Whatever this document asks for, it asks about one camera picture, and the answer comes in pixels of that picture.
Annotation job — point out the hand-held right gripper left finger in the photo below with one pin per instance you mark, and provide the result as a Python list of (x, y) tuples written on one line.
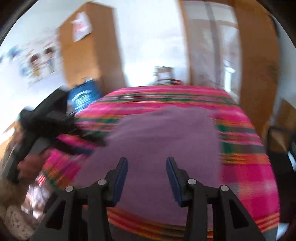
[(121, 180)]

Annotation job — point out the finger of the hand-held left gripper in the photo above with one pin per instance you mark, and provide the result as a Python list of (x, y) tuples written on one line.
[(87, 138)]

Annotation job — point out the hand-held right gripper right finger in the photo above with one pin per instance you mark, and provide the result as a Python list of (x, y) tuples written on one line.
[(173, 183)]

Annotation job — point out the purple fleece pants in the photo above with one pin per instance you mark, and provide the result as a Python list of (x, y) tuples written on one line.
[(150, 143)]

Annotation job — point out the person's left hand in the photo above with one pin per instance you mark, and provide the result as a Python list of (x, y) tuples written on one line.
[(34, 164)]

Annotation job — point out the blue printed tote bag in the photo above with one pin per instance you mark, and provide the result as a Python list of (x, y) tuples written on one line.
[(84, 97)]

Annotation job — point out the pink plaid blanket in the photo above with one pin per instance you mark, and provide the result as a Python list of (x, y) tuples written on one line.
[(242, 173)]

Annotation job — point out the wooden wardrobe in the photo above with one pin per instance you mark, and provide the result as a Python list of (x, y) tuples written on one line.
[(92, 58)]

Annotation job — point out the white plastic bag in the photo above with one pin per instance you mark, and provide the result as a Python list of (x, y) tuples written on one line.
[(81, 26)]

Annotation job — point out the cardboard box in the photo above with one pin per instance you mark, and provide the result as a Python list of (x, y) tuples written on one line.
[(164, 75)]

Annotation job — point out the person's floral clothing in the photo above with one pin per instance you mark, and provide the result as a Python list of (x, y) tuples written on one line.
[(13, 220)]

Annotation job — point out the black office chair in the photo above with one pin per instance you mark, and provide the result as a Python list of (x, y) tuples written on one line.
[(282, 150)]

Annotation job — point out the brown wooden panel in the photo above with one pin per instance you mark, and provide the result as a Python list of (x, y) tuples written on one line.
[(286, 115)]

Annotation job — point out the wooden door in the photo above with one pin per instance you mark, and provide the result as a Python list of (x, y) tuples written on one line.
[(256, 69)]

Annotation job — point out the translucent printed door curtain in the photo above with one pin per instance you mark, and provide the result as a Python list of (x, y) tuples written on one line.
[(208, 46)]

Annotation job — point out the cartoon wall sticker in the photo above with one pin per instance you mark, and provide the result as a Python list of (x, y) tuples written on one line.
[(39, 62)]

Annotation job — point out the wooden door frame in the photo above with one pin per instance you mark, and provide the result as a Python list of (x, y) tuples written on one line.
[(185, 46)]

